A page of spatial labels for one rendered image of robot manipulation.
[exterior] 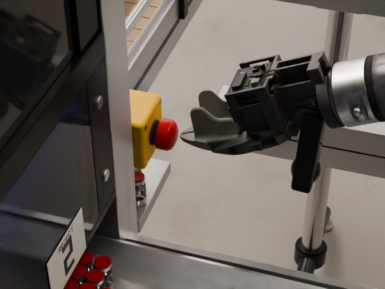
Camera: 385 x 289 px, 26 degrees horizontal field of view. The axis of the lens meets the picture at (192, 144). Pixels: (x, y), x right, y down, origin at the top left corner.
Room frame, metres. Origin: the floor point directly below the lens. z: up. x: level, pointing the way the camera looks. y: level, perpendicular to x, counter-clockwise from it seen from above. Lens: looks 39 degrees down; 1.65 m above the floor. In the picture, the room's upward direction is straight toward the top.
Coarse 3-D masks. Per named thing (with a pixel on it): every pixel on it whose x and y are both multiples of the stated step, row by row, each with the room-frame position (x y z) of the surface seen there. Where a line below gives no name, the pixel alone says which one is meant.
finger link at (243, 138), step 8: (240, 136) 0.77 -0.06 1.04; (248, 136) 0.76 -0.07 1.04; (216, 144) 0.78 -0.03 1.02; (224, 144) 0.77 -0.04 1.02; (232, 144) 0.76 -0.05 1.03; (240, 144) 0.75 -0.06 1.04; (248, 144) 0.75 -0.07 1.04; (256, 144) 0.75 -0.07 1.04; (264, 144) 0.75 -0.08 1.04; (216, 152) 0.77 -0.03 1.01; (224, 152) 0.76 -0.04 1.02; (232, 152) 0.76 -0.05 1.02; (240, 152) 0.75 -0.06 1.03; (248, 152) 0.75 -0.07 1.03
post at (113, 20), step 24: (96, 0) 0.73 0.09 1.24; (120, 0) 0.77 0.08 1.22; (120, 24) 0.77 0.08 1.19; (120, 48) 0.76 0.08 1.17; (120, 72) 0.76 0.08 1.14; (120, 96) 0.75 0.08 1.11; (120, 120) 0.75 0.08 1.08; (120, 144) 0.74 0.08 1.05; (120, 168) 0.74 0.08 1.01; (120, 192) 0.74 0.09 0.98; (120, 216) 0.73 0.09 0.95
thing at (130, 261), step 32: (96, 256) 0.72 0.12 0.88; (128, 256) 0.71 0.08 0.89; (160, 256) 0.70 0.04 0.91; (128, 288) 0.67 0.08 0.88; (160, 288) 0.67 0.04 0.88; (192, 288) 0.67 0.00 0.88; (224, 288) 0.67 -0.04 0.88; (256, 288) 0.66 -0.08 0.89; (288, 288) 0.65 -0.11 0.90; (320, 288) 0.64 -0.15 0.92
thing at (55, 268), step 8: (80, 208) 0.63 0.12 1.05; (80, 216) 0.63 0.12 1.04; (72, 224) 0.61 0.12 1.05; (80, 224) 0.63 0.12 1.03; (72, 232) 0.61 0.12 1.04; (80, 232) 0.63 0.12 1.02; (64, 240) 0.59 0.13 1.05; (72, 240) 0.61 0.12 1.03; (80, 240) 0.62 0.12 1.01; (56, 248) 0.58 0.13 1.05; (80, 248) 0.62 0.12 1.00; (56, 256) 0.57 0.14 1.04; (64, 256) 0.59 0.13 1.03; (72, 256) 0.60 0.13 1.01; (80, 256) 0.62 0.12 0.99; (48, 264) 0.56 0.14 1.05; (56, 264) 0.57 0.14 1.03; (48, 272) 0.55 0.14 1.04; (56, 272) 0.57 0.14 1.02; (64, 272) 0.58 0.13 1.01; (56, 280) 0.57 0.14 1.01; (64, 280) 0.58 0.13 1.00; (56, 288) 0.56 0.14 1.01
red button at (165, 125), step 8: (160, 120) 0.83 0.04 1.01; (168, 120) 0.83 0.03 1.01; (160, 128) 0.82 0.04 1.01; (168, 128) 0.82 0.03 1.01; (176, 128) 0.83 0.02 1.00; (160, 136) 0.81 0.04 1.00; (168, 136) 0.81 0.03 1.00; (176, 136) 0.83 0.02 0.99; (160, 144) 0.81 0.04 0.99; (168, 144) 0.81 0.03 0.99
